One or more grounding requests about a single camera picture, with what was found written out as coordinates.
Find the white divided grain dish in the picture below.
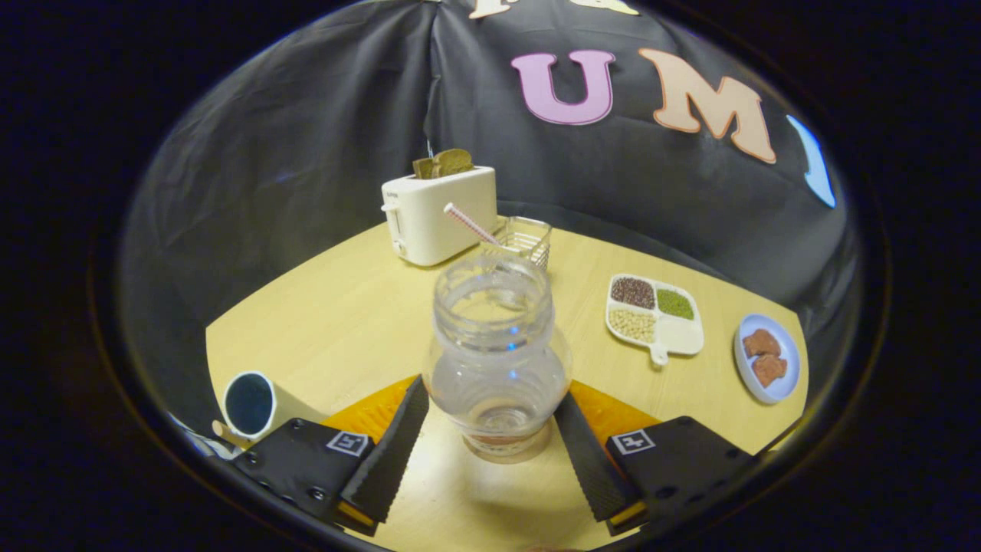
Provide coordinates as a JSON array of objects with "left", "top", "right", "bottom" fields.
[{"left": 605, "top": 274, "right": 705, "bottom": 366}]

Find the pink striped straw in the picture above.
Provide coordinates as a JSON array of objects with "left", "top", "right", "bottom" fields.
[{"left": 444, "top": 202, "right": 500, "bottom": 246}]

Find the clear wire basket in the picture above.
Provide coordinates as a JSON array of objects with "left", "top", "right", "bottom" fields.
[{"left": 481, "top": 216, "right": 553, "bottom": 271}]

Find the small blue plate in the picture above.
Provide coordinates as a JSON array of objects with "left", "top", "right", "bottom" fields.
[{"left": 733, "top": 313, "right": 802, "bottom": 405}]

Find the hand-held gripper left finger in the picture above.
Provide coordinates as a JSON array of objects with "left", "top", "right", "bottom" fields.
[{"left": 230, "top": 374, "right": 431, "bottom": 537}]

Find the brown meat slice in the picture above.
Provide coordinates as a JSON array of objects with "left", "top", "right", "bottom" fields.
[
  {"left": 742, "top": 328, "right": 783, "bottom": 359},
  {"left": 751, "top": 353, "right": 789, "bottom": 388}
]

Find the clear plastic juice bottle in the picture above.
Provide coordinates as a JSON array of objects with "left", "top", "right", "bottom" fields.
[{"left": 424, "top": 253, "right": 573, "bottom": 463}]

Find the light wooden table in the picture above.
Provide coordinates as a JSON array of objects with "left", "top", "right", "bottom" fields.
[{"left": 205, "top": 218, "right": 811, "bottom": 552}]

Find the pale green cup wooden handle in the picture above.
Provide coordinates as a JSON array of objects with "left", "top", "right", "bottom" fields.
[{"left": 212, "top": 371, "right": 332, "bottom": 452}]

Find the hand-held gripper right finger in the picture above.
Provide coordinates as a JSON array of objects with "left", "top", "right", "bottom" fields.
[{"left": 553, "top": 379, "right": 767, "bottom": 537}]

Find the brown toast slice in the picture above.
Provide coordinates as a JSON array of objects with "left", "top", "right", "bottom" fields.
[{"left": 412, "top": 148, "right": 475, "bottom": 180}]

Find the black backdrop cloth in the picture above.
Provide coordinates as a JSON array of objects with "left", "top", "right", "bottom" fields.
[{"left": 115, "top": 0, "right": 859, "bottom": 430}]

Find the white toaster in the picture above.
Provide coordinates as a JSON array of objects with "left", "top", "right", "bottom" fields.
[{"left": 381, "top": 166, "right": 499, "bottom": 268}]

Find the toaster power cable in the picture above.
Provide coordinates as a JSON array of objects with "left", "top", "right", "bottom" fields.
[{"left": 424, "top": 77, "right": 438, "bottom": 158}]

